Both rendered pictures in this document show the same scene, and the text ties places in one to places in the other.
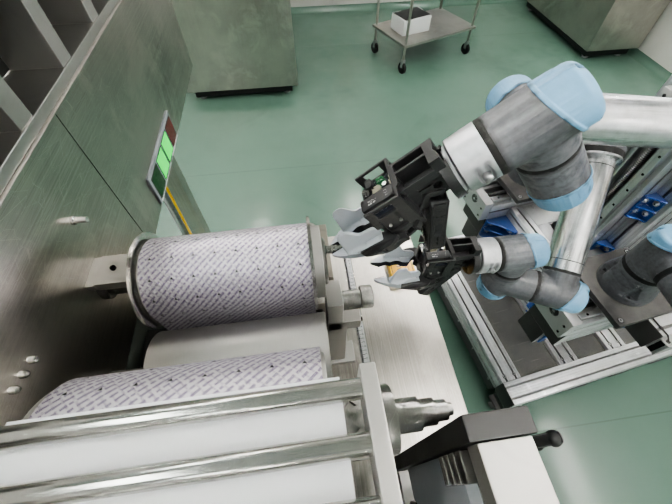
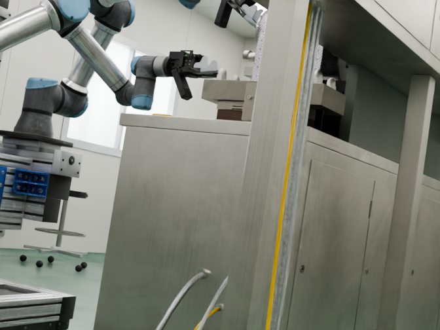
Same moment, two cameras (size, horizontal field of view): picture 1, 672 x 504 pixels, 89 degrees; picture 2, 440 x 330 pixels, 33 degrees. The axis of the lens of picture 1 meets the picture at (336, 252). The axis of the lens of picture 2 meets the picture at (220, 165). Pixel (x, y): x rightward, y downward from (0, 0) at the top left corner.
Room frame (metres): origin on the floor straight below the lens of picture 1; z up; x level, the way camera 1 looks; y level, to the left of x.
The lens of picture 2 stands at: (2.19, 1.52, 0.64)
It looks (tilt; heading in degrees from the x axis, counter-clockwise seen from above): 4 degrees up; 220
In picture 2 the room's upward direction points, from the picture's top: 9 degrees clockwise
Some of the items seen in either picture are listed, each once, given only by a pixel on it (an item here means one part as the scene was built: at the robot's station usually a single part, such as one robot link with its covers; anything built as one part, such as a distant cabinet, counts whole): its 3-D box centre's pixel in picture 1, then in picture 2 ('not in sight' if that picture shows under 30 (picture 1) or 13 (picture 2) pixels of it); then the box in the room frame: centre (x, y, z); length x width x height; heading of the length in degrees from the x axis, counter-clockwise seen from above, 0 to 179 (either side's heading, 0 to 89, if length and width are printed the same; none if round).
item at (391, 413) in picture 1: (362, 421); not in sight; (0.06, -0.03, 1.33); 0.06 x 0.06 x 0.06; 8
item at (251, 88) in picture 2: not in sight; (260, 102); (0.55, 0.24, 0.96); 0.10 x 0.03 x 0.11; 98
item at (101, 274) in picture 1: (111, 271); not in sight; (0.26, 0.33, 1.28); 0.06 x 0.05 x 0.02; 98
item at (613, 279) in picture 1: (635, 274); (35, 123); (0.51, -0.86, 0.87); 0.15 x 0.15 x 0.10
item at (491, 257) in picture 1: (482, 257); (165, 67); (0.41, -0.31, 1.11); 0.08 x 0.05 x 0.08; 7
